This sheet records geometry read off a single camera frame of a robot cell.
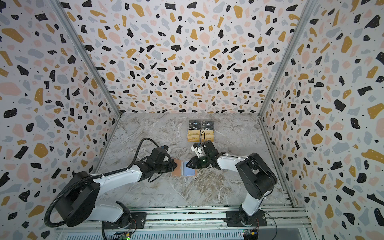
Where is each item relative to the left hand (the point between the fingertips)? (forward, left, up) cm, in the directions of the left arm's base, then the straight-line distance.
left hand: (180, 163), depth 86 cm
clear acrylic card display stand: (+25, -12, -2) cm, 28 cm away
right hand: (0, -4, -1) cm, 4 cm away
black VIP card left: (+29, -8, 0) cm, 30 cm away
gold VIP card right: (+24, -17, -6) cm, 30 cm away
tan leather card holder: (-2, +2, -5) cm, 6 cm away
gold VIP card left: (+23, -7, -4) cm, 24 cm away
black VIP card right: (+28, -17, +1) cm, 33 cm away
